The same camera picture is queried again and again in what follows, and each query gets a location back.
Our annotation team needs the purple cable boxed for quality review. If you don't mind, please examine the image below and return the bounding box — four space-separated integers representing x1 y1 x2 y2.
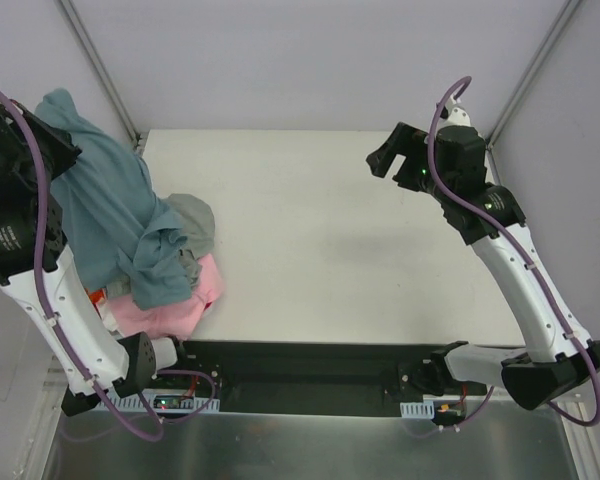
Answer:
0 75 216 443
402 75 600 440

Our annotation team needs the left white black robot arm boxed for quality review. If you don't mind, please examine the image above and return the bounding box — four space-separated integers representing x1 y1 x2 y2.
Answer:
0 104 192 416

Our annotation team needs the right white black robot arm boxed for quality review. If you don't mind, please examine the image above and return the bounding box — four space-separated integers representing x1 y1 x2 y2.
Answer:
366 123 600 410

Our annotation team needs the white t shirt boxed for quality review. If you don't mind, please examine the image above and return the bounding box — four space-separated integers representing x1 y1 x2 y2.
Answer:
99 301 119 334

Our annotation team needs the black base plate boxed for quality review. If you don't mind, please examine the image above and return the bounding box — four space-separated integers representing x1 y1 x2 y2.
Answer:
149 340 496 415

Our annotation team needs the left aluminium frame post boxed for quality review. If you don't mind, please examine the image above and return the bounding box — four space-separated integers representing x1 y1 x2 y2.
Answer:
55 0 144 150

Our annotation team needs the orange t shirt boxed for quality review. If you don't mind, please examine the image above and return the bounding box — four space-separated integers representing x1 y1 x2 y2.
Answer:
87 289 106 306

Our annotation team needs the aluminium frame post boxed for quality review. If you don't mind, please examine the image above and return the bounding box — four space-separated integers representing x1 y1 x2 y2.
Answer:
486 0 585 151
55 0 144 150

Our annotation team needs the blue-grey t shirt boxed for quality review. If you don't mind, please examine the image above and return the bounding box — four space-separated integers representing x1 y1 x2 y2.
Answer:
35 88 192 310

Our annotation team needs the right aluminium frame post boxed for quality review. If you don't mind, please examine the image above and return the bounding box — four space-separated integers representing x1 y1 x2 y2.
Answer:
486 0 585 151

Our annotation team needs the right slotted cable duct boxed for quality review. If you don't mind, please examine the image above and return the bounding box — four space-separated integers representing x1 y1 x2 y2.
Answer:
400 400 435 420

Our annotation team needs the grey t shirt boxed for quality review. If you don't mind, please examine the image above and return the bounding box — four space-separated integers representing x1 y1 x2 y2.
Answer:
106 194 215 310

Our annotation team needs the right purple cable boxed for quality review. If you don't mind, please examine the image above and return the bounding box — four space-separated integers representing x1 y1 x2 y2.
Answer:
402 75 600 440

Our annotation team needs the pink t shirt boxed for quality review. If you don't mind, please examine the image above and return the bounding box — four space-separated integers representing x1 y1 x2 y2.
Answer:
106 254 224 340

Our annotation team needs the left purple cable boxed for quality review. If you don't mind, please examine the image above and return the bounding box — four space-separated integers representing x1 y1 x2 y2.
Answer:
0 75 216 443

